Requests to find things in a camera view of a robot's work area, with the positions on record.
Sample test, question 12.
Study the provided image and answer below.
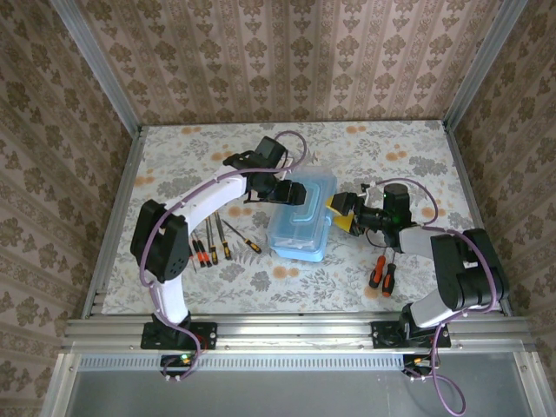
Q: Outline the blue plastic tool box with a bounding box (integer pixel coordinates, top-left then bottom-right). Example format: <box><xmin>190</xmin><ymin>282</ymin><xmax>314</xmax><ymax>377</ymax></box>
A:
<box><xmin>267</xmin><ymin>164</ymin><xmax>340</xmax><ymax>263</ymax></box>

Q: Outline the large orange black screwdriver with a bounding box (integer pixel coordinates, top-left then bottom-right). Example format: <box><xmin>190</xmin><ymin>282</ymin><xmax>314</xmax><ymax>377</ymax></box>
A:
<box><xmin>380</xmin><ymin>261</ymin><xmax>398</xmax><ymax>298</ymax></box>

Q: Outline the right black control board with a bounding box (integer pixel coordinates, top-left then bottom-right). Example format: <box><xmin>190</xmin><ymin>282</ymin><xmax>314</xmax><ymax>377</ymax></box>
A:
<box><xmin>401</xmin><ymin>353</ymin><xmax>437</xmax><ymax>379</ymax></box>

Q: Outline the black control board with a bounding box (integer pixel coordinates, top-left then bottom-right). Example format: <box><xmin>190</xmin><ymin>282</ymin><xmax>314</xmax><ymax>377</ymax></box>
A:
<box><xmin>401</xmin><ymin>353</ymin><xmax>437</xmax><ymax>379</ymax></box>
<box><xmin>159</xmin><ymin>353</ymin><xmax>197</xmax><ymax>378</ymax></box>

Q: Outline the grey metal panel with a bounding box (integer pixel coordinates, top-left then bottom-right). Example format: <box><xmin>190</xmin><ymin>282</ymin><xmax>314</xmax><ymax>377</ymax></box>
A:
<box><xmin>64</xmin><ymin>352</ymin><xmax>538</xmax><ymax>417</ymax></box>

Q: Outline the left black control board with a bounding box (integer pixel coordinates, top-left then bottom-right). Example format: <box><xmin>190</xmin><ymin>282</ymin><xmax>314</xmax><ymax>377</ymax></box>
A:
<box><xmin>159</xmin><ymin>353</ymin><xmax>197</xmax><ymax>378</ymax></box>

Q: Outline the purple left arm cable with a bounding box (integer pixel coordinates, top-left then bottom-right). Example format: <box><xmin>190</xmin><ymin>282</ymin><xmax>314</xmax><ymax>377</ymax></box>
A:
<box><xmin>139</xmin><ymin>129</ymin><xmax>309</xmax><ymax>383</ymax></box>

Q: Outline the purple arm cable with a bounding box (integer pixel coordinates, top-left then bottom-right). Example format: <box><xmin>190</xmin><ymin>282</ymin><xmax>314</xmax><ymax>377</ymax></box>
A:
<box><xmin>373</xmin><ymin>177</ymin><xmax>500</xmax><ymax>414</ymax></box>
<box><xmin>139</xmin><ymin>129</ymin><xmax>309</xmax><ymax>383</ymax></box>

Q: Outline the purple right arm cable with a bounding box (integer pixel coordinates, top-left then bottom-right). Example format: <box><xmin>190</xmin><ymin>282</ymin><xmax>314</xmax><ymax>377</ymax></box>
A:
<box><xmin>373</xmin><ymin>177</ymin><xmax>500</xmax><ymax>414</ymax></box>

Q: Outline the aluminium table side rail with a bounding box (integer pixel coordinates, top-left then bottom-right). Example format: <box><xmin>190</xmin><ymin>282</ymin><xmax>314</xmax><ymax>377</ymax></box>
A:
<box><xmin>440</xmin><ymin>121</ymin><xmax>514</xmax><ymax>317</ymax></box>
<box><xmin>81</xmin><ymin>125</ymin><xmax>147</xmax><ymax>321</ymax></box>

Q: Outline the aluminium mounting rail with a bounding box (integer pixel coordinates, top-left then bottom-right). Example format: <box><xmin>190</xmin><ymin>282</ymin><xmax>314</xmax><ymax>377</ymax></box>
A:
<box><xmin>59</xmin><ymin>315</ymin><xmax>534</xmax><ymax>354</ymax></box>

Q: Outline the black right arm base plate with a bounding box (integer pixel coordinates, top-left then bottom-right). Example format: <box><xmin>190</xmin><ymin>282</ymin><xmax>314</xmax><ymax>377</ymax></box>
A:
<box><xmin>370</xmin><ymin>320</ymin><xmax>452</xmax><ymax>349</ymax></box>

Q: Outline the slotted grey cable duct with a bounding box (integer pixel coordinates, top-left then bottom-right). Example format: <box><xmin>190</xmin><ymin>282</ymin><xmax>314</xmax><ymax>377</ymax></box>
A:
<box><xmin>76</xmin><ymin>354</ymin><xmax>407</xmax><ymax>373</ymax></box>

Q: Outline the aluminium frame post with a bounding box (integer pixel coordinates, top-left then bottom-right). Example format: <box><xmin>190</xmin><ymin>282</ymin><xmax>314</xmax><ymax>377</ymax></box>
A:
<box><xmin>46</xmin><ymin>0</ymin><xmax>145</xmax><ymax>134</ymax></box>
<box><xmin>441</xmin><ymin>0</ymin><xmax>520</xmax><ymax>130</ymax></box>

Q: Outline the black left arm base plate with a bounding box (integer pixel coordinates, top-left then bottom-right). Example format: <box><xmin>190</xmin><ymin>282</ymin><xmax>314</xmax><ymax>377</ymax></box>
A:
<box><xmin>140</xmin><ymin>321</ymin><xmax>218</xmax><ymax>350</ymax></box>

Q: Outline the aluminium lower frame bar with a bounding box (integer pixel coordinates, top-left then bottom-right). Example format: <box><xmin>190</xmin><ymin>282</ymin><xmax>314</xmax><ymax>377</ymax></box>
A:
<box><xmin>39</xmin><ymin>352</ymin><xmax>82</xmax><ymax>417</ymax></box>
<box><xmin>512</xmin><ymin>350</ymin><xmax>556</xmax><ymax>417</ymax></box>

